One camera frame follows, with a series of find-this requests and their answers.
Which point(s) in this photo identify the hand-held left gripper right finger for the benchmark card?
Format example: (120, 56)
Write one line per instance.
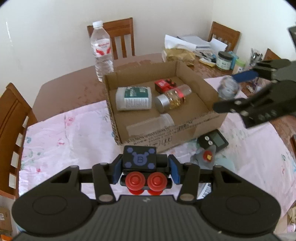
(174, 170)

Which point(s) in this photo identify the clear plastic water bottle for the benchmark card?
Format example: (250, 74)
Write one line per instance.
(101, 53)

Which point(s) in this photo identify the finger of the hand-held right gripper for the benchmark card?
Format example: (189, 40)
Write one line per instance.
(231, 106)
(245, 76)

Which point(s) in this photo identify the green lid jar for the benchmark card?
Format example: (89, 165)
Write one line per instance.
(239, 67)

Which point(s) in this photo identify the pink floral cloth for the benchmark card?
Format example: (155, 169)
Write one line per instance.
(69, 139)

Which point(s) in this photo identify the gold tissue box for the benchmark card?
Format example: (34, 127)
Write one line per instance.
(180, 55)

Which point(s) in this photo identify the bundle of black pens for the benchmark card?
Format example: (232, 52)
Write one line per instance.
(207, 55)

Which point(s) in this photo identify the white bottle with green label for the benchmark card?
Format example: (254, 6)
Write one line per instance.
(134, 98)

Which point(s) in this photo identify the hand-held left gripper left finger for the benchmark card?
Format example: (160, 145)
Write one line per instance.
(118, 171)

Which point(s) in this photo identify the black digital timer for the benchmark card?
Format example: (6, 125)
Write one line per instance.
(214, 140)

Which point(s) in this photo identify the clear jar with gold contents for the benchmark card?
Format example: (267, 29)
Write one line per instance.
(173, 99)

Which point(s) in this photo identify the small clear jar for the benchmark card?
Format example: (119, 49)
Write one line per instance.
(228, 89)

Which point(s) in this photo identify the cardboard box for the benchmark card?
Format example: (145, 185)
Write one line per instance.
(143, 141)

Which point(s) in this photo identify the black toy train car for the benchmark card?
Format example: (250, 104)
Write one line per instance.
(138, 160)

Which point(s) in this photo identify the teal case with barcode label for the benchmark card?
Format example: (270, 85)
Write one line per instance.
(225, 165)

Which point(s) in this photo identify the clear bag with red item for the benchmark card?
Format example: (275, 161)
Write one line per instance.
(203, 157)

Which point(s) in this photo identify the red toy train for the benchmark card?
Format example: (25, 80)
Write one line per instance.
(163, 85)

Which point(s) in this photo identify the pen holder with pens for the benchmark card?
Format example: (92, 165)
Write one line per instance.
(256, 58)

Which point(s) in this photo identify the dark lid glass jar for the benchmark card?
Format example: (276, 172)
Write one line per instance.
(224, 61)

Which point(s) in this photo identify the brown cardboard carton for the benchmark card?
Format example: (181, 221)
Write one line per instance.
(5, 222)

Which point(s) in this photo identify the yellow sticky note pad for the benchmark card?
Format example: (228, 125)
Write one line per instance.
(207, 62)

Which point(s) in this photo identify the stack of papers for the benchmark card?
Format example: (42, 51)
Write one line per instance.
(196, 42)

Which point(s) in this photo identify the teal box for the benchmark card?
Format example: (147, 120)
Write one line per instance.
(233, 56)

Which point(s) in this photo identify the clear plastic container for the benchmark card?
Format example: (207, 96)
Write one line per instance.
(150, 125)

